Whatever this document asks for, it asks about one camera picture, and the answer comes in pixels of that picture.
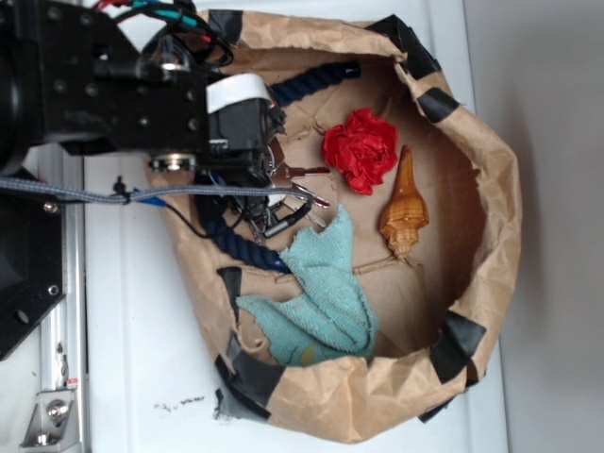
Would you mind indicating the silver corner bracket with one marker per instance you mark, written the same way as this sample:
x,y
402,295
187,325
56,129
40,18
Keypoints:
x,y
53,426

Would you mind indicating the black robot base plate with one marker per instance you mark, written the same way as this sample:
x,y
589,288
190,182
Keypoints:
x,y
31,264

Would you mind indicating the aluminium rail frame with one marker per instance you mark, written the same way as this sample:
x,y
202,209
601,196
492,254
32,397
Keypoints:
x,y
63,343

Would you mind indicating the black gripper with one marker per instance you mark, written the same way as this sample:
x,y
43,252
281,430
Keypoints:
x,y
98,94

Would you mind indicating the silver key bunch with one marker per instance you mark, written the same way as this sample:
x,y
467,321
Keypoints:
x,y
285,210

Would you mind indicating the orange spiral seashell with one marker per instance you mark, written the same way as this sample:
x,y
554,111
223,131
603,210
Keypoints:
x,y
406,213

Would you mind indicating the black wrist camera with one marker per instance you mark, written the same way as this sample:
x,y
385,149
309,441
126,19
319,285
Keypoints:
x,y
243,119

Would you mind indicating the red crumpled paper ball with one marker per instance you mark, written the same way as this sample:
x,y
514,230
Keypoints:
x,y
363,150

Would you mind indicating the brown paper bag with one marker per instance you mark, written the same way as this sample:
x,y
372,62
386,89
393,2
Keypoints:
x,y
440,310

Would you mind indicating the teal terry cloth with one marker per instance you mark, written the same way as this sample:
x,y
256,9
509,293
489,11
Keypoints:
x,y
332,317

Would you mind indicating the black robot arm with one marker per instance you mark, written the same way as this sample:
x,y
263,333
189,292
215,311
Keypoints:
x,y
19,84

